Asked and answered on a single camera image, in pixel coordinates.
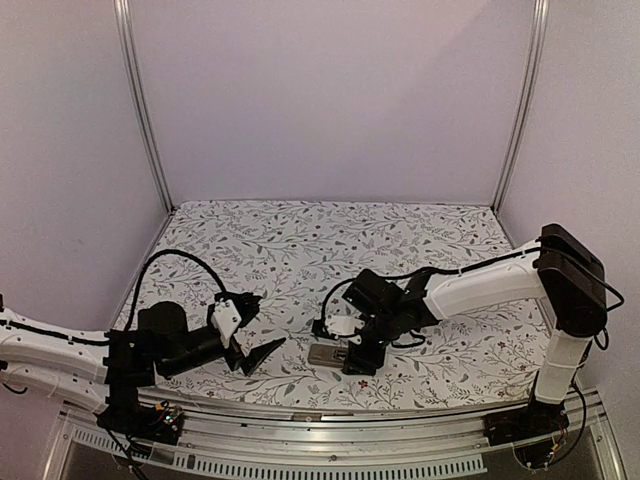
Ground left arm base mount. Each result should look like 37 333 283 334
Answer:
96 387 185 446

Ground right aluminium frame post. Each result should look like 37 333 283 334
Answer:
491 0 550 217

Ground aluminium front rail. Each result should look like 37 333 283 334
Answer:
43 389 627 479

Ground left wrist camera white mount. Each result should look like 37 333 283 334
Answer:
207 292 262 349

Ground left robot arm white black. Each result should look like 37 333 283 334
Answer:
1 295 284 434

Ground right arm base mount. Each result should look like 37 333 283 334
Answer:
483 400 569 446

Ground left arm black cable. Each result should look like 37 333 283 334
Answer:
124 248 229 334

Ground left aluminium frame post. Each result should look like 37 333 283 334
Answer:
113 0 175 215

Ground white remote control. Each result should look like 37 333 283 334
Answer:
307 344 348 370

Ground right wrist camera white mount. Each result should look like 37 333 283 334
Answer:
311 315 365 344

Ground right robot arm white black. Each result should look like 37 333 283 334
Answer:
342 224 608 436

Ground aluminium frame post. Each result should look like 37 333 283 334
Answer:
113 0 175 215
491 0 550 217

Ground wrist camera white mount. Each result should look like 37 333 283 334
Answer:
311 315 365 344
207 292 262 349

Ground floral patterned table mat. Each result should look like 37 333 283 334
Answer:
129 201 549 410

